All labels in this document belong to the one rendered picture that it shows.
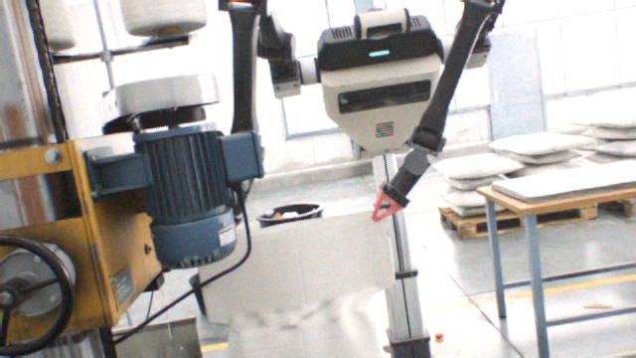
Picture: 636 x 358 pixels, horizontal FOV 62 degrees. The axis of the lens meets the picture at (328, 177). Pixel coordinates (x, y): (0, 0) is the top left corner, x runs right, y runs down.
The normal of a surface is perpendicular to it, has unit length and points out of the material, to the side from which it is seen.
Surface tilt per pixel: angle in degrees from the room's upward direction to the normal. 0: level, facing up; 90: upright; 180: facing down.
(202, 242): 92
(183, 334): 90
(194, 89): 91
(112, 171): 90
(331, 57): 130
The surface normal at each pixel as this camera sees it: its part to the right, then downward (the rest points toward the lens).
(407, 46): 0.14, 0.73
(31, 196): 0.05, 0.13
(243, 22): -0.14, 0.47
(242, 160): 0.45, 0.06
